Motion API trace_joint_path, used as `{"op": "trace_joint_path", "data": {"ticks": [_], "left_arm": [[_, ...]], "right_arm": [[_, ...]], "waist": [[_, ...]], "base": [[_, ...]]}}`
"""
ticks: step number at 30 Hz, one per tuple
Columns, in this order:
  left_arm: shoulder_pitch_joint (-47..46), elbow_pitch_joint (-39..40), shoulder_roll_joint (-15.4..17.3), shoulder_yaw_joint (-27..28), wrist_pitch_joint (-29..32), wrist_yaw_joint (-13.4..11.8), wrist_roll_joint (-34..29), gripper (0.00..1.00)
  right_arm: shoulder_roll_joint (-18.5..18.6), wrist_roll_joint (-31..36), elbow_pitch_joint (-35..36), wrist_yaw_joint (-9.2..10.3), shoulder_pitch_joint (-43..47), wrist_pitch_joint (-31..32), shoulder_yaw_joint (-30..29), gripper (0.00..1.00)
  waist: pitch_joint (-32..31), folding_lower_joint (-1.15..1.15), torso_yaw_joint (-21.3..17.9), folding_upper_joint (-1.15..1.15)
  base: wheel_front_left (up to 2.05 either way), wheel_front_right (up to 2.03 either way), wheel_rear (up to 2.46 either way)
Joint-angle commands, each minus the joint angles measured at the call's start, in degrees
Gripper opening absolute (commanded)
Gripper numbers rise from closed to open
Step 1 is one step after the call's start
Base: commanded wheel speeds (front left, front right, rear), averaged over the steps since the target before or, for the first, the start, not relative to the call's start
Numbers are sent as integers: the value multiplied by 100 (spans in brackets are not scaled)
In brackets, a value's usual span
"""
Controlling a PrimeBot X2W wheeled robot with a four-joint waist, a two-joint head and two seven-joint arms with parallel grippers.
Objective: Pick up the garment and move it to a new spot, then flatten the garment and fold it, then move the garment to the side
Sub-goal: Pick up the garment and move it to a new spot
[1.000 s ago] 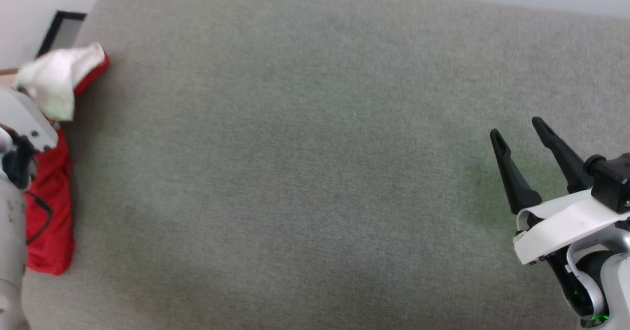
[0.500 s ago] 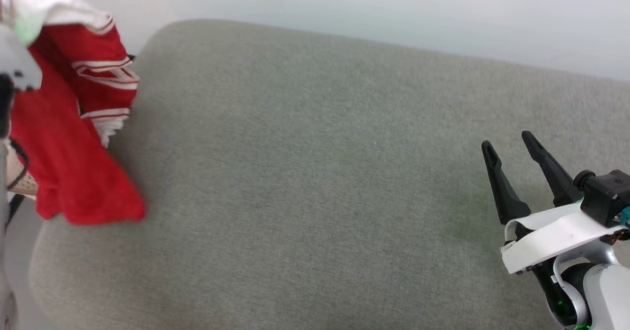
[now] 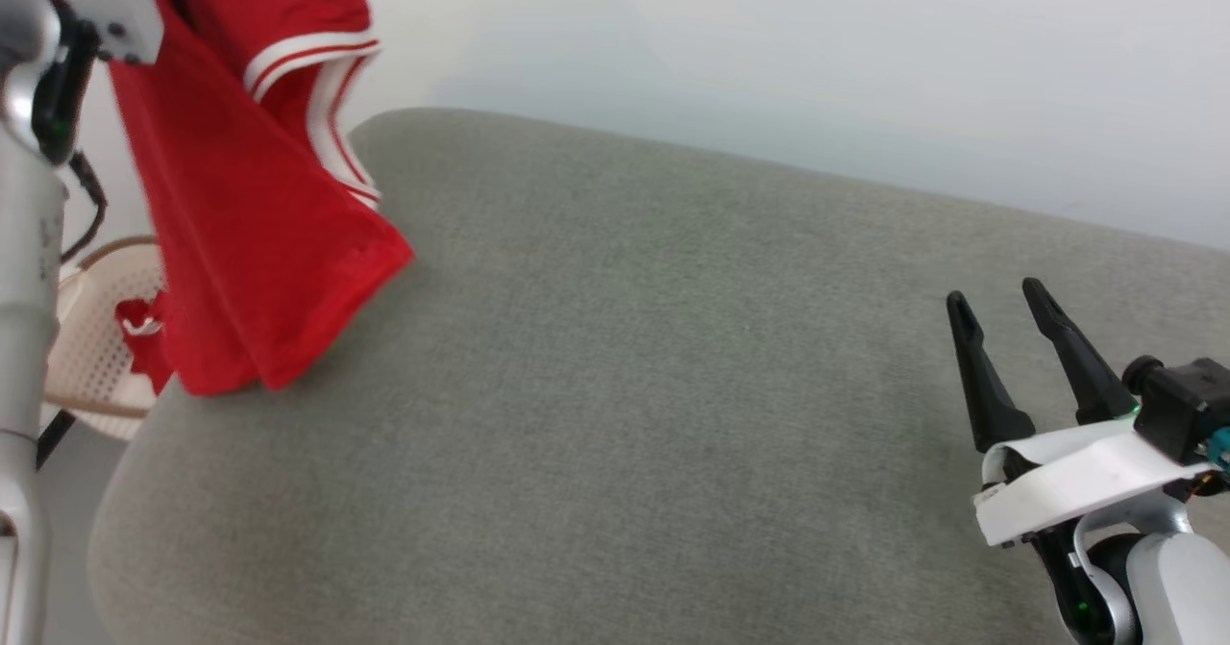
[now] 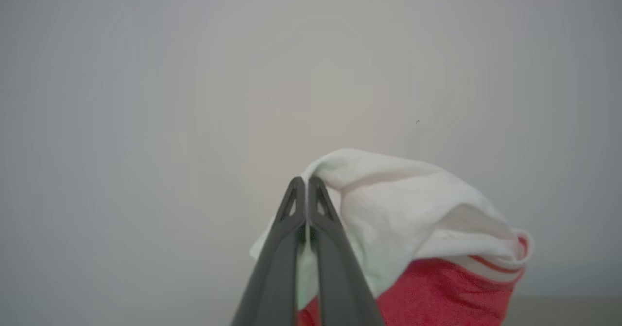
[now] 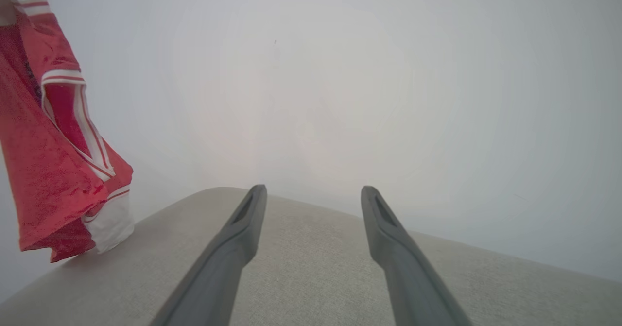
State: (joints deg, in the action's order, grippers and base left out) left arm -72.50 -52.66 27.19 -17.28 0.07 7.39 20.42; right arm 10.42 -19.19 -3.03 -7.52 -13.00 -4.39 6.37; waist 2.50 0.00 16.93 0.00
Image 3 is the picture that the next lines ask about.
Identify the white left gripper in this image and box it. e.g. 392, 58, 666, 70
32, 0, 165, 167

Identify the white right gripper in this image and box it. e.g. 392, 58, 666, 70
946, 277, 1215, 645

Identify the red garment with white trim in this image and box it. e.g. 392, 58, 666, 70
108, 0, 416, 398

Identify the cream perforated laundry basket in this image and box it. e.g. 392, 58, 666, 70
40, 235, 179, 444

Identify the black slanted rod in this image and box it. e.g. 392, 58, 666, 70
37, 409, 76, 470

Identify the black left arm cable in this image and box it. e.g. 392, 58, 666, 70
61, 150, 109, 263

